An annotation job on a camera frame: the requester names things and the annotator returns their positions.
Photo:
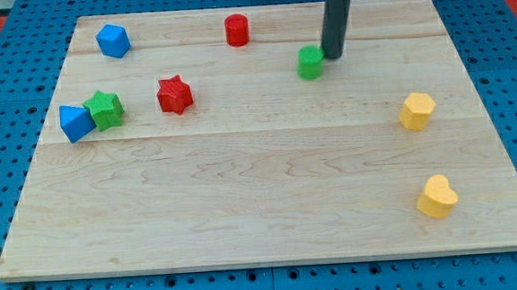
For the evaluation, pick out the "red star block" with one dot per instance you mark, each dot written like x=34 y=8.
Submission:
x=174 y=95

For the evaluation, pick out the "yellow heart block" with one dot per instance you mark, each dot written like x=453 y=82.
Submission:
x=437 y=199

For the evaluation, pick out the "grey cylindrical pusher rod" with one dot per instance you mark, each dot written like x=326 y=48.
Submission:
x=335 y=19

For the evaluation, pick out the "yellow hexagon block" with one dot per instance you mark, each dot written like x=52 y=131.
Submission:
x=416 y=111

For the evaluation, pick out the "green cylinder block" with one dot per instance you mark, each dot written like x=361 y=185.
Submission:
x=310 y=62

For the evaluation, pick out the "blue cube block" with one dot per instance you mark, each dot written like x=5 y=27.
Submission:
x=113 y=41

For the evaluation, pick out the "red cylinder block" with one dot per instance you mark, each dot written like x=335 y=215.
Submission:
x=237 y=30

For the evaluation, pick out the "blue triangle block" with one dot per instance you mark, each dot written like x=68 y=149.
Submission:
x=75 y=122

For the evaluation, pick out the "green star block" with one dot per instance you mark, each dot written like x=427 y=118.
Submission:
x=105 y=109

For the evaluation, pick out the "light wooden board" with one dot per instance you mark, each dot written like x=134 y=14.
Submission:
x=264 y=169

